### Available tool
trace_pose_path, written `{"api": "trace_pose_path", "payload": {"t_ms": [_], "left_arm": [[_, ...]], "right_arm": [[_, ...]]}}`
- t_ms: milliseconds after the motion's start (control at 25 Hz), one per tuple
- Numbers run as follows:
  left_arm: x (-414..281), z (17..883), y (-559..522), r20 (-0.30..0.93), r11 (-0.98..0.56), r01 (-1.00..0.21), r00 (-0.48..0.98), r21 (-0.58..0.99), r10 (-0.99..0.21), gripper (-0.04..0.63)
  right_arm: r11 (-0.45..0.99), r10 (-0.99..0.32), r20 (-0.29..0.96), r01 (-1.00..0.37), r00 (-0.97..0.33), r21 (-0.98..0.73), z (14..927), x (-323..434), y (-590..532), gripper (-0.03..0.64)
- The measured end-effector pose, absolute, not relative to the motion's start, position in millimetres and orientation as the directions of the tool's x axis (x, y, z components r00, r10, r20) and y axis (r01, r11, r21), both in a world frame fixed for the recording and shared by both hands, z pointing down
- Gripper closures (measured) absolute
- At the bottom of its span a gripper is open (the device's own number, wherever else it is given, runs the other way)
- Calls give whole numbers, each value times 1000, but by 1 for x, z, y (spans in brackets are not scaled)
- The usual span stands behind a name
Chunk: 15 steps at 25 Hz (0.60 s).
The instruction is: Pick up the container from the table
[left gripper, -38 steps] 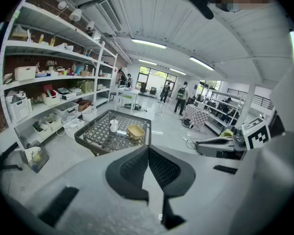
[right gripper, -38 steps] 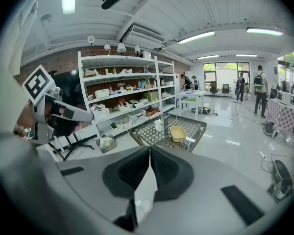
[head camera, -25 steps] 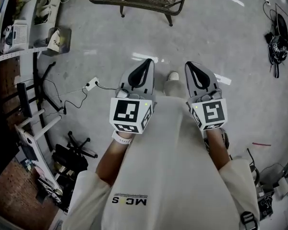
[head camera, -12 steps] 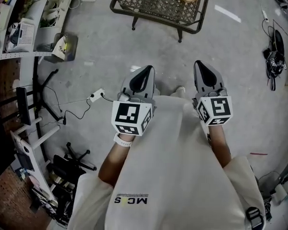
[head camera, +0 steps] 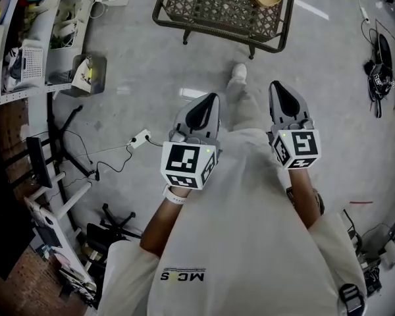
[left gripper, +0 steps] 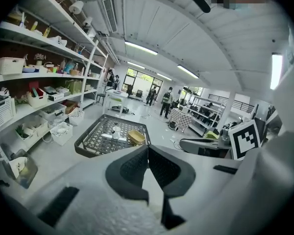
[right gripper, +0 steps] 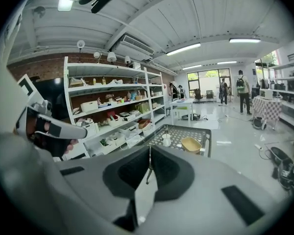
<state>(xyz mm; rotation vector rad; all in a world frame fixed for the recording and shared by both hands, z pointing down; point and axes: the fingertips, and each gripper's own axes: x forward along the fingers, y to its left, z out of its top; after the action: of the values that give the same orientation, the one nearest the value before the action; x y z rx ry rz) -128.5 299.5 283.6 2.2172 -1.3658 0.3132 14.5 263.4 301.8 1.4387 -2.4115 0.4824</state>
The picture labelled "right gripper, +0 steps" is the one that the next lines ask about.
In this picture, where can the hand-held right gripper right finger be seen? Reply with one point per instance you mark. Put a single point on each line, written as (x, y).
(210, 180)

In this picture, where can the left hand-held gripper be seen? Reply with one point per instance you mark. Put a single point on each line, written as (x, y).
(30, 92)

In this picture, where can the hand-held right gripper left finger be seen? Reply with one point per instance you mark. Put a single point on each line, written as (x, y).
(93, 180)

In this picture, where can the yellow container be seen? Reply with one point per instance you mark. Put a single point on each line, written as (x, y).
(191, 144)

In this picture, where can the person's left hand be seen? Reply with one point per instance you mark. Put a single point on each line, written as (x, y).
(72, 146)

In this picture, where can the white slatted crate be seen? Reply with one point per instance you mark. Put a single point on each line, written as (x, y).
(90, 130)

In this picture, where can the white storage basket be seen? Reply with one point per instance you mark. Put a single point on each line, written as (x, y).
(89, 106)

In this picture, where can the small green potted plant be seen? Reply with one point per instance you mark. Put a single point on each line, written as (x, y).
(104, 142)

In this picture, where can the large black screen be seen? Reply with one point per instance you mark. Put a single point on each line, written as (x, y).
(52, 94)

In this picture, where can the patterned black table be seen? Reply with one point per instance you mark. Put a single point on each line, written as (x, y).
(183, 132)

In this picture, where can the white power strip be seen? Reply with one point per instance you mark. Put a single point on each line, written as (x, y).
(258, 146)

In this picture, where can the white cup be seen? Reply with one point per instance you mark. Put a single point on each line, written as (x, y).
(166, 141)

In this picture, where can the wide white shelving unit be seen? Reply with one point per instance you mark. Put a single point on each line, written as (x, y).
(105, 70)

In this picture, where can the brown box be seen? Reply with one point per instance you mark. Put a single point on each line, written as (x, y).
(144, 124)

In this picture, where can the black and white floor appliance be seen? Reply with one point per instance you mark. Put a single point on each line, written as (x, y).
(259, 123)

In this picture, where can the black bag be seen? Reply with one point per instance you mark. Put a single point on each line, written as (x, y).
(285, 170)

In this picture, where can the person's white shirt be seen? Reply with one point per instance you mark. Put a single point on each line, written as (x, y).
(14, 180)

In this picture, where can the green paper bag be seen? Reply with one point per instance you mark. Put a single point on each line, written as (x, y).
(144, 108)

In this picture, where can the small round white lamp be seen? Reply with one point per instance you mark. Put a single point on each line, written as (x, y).
(97, 55)

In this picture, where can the white table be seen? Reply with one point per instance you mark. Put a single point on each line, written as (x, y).
(182, 101)

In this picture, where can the white shade table lamp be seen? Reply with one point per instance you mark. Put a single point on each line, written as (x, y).
(111, 56)

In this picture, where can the black office chair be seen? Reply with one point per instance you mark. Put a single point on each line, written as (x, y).
(198, 94)
(209, 94)

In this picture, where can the checkered tablecloth table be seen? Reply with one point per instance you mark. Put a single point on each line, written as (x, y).
(267, 109)

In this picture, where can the white box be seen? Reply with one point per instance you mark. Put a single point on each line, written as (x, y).
(136, 65)

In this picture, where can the narrow white shelving unit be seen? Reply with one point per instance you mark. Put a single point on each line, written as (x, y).
(156, 95)

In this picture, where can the black-framed glass window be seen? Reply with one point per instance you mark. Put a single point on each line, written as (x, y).
(208, 82)

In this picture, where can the white microwave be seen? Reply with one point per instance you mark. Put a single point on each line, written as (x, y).
(265, 94)

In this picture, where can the ceiling air conditioner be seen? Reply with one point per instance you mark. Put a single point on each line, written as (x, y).
(137, 44)

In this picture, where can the long ceiling tube light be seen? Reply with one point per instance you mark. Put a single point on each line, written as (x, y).
(245, 40)
(191, 67)
(227, 62)
(183, 49)

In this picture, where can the white shelving unit with appliances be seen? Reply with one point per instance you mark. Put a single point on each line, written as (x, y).
(287, 92)

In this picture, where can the grey ceiling dome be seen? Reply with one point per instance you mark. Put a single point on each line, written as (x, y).
(39, 11)

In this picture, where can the square ceiling light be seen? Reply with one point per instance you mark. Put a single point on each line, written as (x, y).
(65, 4)

